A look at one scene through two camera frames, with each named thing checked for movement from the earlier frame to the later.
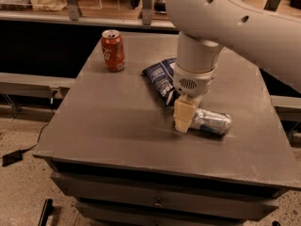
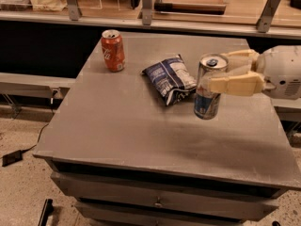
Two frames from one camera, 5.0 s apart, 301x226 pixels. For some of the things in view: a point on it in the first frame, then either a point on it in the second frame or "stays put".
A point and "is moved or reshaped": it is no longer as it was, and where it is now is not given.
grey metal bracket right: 274,0 stays put
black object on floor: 47,210 stays put
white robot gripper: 194,81 → 281,71
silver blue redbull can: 214,122 is moved or reshaped
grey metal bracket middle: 147,4 stays put
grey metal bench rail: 35,86 stays put
